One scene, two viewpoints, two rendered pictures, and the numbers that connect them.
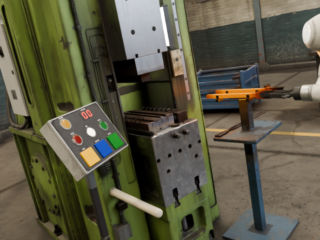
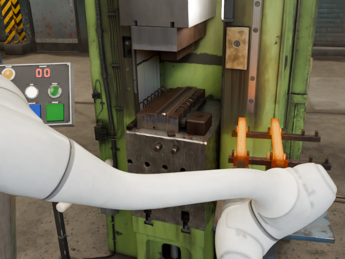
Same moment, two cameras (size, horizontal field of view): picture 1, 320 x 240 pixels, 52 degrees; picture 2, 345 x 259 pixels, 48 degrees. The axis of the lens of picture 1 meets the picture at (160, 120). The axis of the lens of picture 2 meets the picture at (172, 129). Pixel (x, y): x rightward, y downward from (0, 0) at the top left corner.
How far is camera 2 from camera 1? 1.79 m
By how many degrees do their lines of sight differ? 55
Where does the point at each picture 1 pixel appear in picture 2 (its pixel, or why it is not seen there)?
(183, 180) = not seen: hidden behind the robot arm
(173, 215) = (140, 229)
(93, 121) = (44, 82)
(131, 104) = (211, 80)
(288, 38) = not seen: outside the picture
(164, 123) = (160, 123)
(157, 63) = (167, 42)
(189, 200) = (168, 230)
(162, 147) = (138, 150)
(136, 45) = (137, 8)
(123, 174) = (123, 152)
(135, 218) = not seen: hidden behind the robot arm
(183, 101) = (236, 108)
